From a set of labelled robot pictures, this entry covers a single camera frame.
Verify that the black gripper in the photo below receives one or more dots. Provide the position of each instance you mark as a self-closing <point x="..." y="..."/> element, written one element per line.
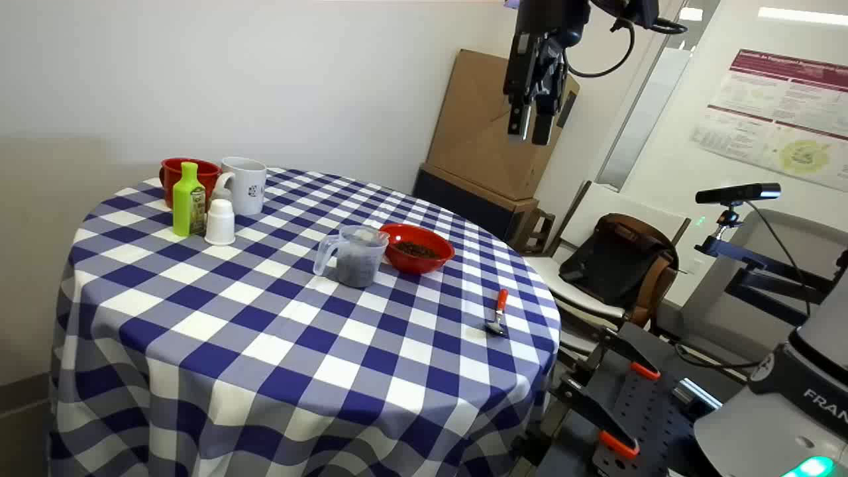
<point x="537" y="69"/>

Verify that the clear plastic measuring jug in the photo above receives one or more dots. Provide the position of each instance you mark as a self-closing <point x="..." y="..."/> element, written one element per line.
<point x="357" y="255"/>

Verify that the dark coffee beans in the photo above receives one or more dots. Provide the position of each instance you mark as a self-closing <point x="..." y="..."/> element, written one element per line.
<point x="357" y="263"/>

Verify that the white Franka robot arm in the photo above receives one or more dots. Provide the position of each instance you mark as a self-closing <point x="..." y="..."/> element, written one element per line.
<point x="822" y="354"/>

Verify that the red bowl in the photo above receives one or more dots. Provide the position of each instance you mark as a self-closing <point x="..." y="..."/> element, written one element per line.
<point x="418" y="248"/>

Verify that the large flat cardboard box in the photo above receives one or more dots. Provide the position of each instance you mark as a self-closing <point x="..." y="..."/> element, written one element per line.
<point x="482" y="124"/>

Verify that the black crate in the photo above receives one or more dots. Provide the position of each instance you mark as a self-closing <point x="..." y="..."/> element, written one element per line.
<point x="468" y="203"/>

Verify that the white chair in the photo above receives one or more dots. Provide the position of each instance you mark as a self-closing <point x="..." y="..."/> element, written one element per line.
<point x="585" y="293"/>

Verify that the grey equipment cabinet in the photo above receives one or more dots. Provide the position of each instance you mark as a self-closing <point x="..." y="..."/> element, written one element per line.
<point x="769" y="267"/>

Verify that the white mug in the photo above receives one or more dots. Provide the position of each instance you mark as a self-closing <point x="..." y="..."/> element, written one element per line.
<point x="244" y="187"/>

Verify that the white bottle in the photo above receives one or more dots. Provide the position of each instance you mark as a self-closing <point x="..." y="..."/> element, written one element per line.
<point x="221" y="223"/>

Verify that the red mug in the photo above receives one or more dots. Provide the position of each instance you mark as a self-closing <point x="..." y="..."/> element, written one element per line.
<point x="205" y="175"/>

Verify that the blue white checkered tablecloth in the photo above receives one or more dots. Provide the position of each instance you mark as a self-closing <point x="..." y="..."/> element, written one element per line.
<point x="293" y="354"/>

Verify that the green plastic bottle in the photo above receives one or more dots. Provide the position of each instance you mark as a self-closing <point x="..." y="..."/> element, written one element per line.
<point x="186" y="203"/>

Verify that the black camera on stand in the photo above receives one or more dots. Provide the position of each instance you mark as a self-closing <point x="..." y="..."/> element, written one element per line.
<point x="737" y="192"/>

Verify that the white wall poster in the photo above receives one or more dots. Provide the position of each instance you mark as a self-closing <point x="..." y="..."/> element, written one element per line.
<point x="782" y="116"/>

